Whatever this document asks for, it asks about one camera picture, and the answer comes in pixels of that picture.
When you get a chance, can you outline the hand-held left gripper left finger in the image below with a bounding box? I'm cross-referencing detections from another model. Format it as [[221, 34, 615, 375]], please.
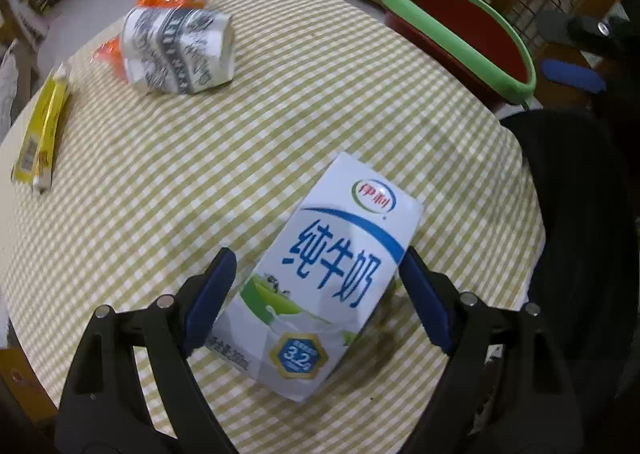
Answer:
[[54, 248, 238, 454]]

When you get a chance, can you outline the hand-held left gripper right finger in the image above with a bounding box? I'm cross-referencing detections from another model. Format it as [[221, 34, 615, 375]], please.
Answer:
[[400, 246, 586, 454]]

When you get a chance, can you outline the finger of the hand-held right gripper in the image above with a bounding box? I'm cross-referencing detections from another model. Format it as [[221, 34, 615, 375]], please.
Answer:
[[541, 58, 640, 97], [537, 10, 640, 50]]

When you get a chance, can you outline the white blue milk carton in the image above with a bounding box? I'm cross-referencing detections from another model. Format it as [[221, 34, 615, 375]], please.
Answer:
[[205, 151, 423, 403]]

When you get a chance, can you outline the large red green-rimmed bucket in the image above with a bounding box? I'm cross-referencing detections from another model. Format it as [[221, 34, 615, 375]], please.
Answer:
[[382, 0, 537, 109]]

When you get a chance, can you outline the yellow packet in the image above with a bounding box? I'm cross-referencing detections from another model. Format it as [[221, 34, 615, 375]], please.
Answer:
[[11, 62, 71, 195]]

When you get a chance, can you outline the crushed black white printed cup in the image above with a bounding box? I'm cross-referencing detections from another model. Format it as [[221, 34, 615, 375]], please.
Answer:
[[121, 6, 236, 95]]

